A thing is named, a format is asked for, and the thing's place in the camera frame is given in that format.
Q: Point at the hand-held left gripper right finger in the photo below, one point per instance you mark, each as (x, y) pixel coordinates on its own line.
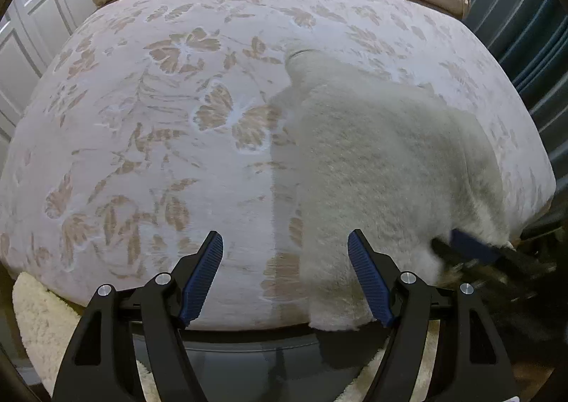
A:
(370, 278)

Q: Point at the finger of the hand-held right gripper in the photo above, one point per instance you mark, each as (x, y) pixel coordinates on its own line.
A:
(475, 246)

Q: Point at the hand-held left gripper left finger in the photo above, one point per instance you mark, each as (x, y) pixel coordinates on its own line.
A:
(204, 278)

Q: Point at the white fluffy towel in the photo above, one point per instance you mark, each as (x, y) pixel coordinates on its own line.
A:
(377, 162)

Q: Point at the floral beige bedspread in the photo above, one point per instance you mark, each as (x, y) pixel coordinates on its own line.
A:
(133, 140)

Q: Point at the cream shaggy rug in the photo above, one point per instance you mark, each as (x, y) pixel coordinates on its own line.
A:
(40, 317)

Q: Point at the white panelled wardrobe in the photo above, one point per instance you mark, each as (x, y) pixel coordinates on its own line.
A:
(44, 7)

